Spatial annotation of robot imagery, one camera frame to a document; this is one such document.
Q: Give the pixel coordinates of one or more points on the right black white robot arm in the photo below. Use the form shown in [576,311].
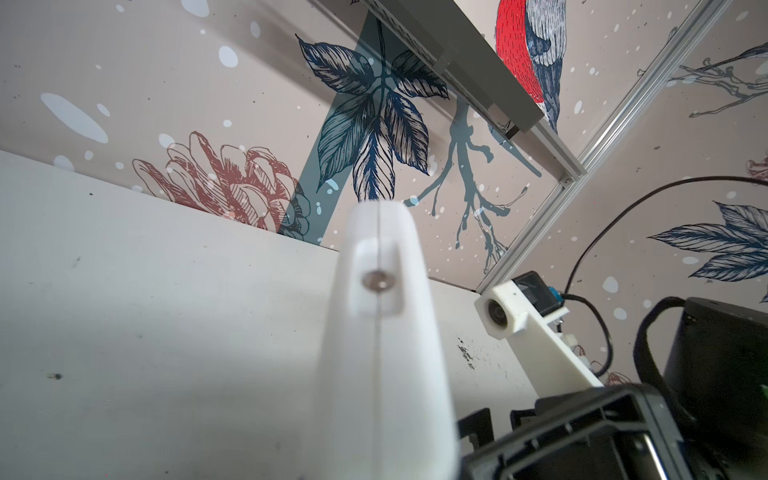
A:
[697,411]

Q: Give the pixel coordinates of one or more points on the white remote control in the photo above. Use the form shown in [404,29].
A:
[381,406]

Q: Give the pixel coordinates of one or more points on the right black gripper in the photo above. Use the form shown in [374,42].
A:
[617,432]

